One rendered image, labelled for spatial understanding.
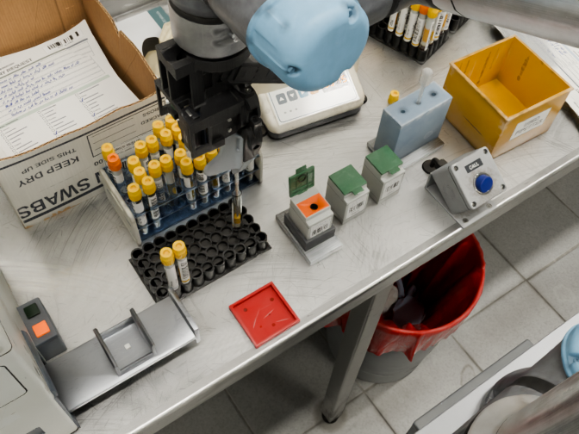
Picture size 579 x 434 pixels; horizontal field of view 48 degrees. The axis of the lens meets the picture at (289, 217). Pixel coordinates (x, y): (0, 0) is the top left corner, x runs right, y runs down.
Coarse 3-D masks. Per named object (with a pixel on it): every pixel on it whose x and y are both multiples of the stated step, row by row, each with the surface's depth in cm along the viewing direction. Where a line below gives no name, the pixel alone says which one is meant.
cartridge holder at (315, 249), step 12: (276, 216) 93; (288, 216) 90; (288, 228) 92; (300, 240) 89; (312, 240) 88; (324, 240) 91; (336, 240) 91; (300, 252) 91; (312, 252) 90; (324, 252) 90; (312, 264) 90
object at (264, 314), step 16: (272, 288) 88; (240, 304) 86; (256, 304) 86; (272, 304) 87; (288, 304) 86; (240, 320) 84; (256, 320) 85; (272, 320) 85; (288, 320) 85; (256, 336) 84; (272, 336) 83
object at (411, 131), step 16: (416, 96) 95; (432, 96) 95; (448, 96) 95; (384, 112) 93; (400, 112) 93; (416, 112) 93; (432, 112) 94; (384, 128) 95; (400, 128) 92; (416, 128) 95; (432, 128) 99; (368, 144) 101; (384, 144) 97; (400, 144) 96; (416, 144) 99; (432, 144) 102; (416, 160) 100
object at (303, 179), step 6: (300, 168) 84; (306, 168) 85; (312, 168) 85; (300, 174) 84; (306, 174) 85; (312, 174) 86; (294, 180) 85; (300, 180) 86; (306, 180) 86; (312, 180) 87; (294, 186) 86; (300, 186) 86; (306, 186) 87; (312, 186) 88; (294, 192) 87; (300, 192) 87
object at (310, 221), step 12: (312, 192) 87; (300, 204) 86; (312, 204) 87; (324, 204) 86; (300, 216) 87; (312, 216) 86; (324, 216) 86; (300, 228) 89; (312, 228) 86; (324, 228) 89
